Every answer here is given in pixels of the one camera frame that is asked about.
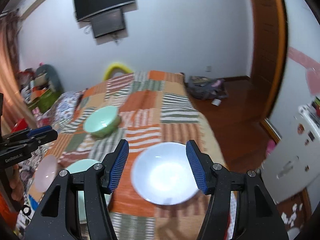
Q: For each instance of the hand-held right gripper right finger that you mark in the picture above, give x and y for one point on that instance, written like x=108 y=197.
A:
x=197 y=167

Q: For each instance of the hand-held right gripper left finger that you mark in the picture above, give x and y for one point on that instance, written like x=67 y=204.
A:
x=118 y=165

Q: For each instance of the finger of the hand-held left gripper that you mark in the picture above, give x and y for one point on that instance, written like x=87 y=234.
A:
x=41 y=130
x=37 y=140

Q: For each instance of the white bowl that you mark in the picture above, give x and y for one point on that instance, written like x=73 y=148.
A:
x=165 y=172

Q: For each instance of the pink bowl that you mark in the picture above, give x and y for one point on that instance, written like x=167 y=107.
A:
x=46 y=173

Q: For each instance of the green plate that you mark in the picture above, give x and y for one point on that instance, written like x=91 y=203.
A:
x=82 y=167

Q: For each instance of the green bowl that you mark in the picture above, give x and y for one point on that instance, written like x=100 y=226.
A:
x=100 y=123

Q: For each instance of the person's left hand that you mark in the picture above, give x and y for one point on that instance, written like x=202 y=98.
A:
x=17 y=185

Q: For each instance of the red box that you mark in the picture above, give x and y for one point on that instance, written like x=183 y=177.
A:
x=20 y=125

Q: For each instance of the green storage box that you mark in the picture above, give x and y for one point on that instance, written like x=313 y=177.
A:
x=45 y=101

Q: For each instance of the floral patterned quilt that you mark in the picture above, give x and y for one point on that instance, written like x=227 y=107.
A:
x=65 y=105

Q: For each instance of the heap of assorted toys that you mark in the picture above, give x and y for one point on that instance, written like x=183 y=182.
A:
x=26 y=78

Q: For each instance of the grey plush toy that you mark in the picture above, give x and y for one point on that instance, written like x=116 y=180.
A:
x=53 y=77

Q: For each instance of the brown curtain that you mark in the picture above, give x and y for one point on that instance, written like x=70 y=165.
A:
x=10 y=80

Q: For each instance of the striped patchwork blanket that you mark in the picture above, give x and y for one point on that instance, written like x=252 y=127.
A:
x=155 y=110

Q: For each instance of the white cup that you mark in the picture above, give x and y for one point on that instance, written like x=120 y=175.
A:
x=216 y=102

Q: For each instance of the pink plastic item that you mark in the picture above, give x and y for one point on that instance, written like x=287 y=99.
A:
x=270 y=147

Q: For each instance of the dark backpack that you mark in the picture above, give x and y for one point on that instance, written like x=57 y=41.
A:
x=205 y=87

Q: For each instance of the white refrigerator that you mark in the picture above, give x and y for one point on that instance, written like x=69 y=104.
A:
x=292 y=160

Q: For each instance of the yellow foam tube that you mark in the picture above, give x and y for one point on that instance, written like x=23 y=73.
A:
x=116 y=66

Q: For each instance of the brown patterned floor mat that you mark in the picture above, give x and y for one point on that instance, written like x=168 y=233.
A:
x=293 y=212

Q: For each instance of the brown wooden door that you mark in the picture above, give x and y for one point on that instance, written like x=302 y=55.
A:
x=262 y=42

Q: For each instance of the wooden wardrobe with white doors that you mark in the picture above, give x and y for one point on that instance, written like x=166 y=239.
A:
x=300 y=42

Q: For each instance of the white wall socket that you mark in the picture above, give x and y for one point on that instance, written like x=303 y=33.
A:
x=208 y=68

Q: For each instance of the small black wall monitor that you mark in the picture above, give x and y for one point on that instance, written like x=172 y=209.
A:
x=108 y=23

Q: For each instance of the black wall television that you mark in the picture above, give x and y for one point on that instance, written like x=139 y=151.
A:
x=102 y=0

